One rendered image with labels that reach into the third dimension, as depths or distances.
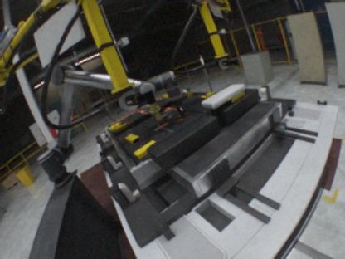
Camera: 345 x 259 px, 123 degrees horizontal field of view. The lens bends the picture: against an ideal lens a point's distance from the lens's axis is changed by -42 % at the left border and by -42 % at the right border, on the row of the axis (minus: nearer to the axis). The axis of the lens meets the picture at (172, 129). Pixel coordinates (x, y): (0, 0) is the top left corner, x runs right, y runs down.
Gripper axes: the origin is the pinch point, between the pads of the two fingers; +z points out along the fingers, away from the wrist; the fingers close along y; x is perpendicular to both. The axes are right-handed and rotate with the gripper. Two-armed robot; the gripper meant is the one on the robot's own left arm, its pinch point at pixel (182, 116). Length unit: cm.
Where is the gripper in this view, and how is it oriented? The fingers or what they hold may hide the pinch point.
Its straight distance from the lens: 136.7
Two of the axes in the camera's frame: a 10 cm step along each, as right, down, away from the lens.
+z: 3.5, 8.6, 3.7
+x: 9.0, -4.2, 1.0
